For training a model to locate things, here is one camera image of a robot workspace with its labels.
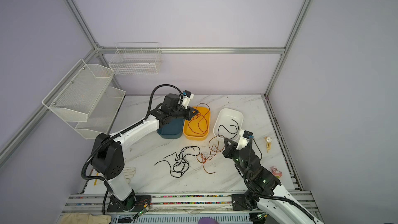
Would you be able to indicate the purple object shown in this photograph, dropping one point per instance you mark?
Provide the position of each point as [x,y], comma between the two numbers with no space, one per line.
[207,220]

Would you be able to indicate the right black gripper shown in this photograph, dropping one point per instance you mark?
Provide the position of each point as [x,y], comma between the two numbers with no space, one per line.
[228,148]

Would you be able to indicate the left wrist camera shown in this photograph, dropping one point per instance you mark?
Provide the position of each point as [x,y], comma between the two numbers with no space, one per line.
[187,96]

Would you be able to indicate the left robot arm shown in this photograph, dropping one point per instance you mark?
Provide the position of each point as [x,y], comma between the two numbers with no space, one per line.
[107,159]

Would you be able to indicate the upper white mesh shelf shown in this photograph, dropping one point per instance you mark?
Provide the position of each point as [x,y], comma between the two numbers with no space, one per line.
[75,97]

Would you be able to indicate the yellow plastic tub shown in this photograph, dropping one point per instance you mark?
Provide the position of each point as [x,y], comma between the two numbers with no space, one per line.
[198,128]

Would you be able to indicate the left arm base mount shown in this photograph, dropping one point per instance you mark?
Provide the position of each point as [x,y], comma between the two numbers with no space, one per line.
[130,204]

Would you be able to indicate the aluminium front rail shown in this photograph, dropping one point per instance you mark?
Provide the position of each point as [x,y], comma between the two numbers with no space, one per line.
[179,203]

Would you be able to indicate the white plastic tub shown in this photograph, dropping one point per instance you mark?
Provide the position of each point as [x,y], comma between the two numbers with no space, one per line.
[228,124]

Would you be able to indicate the white mesh shelf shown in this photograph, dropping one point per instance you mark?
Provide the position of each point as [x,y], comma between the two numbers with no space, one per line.
[75,97]
[103,115]

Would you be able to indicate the yellow toy figure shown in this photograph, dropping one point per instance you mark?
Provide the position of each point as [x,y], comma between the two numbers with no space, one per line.
[268,141]

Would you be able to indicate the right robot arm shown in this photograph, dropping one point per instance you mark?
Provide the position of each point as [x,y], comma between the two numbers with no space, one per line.
[265,191]

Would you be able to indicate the white wire basket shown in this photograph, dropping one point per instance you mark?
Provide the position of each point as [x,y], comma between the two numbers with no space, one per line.
[136,58]

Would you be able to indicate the teal plastic tub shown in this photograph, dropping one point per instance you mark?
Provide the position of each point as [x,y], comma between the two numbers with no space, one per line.
[172,130]

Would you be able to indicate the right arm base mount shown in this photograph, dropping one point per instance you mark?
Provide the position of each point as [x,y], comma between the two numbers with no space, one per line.
[243,202]

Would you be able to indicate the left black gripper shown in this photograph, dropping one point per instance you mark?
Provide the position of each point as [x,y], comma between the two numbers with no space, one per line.
[189,114]

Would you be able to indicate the white cotton glove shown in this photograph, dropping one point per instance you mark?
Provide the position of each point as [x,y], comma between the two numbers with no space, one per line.
[129,173]

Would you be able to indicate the lower white mesh shelf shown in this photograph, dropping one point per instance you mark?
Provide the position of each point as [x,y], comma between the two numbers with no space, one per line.
[103,115]

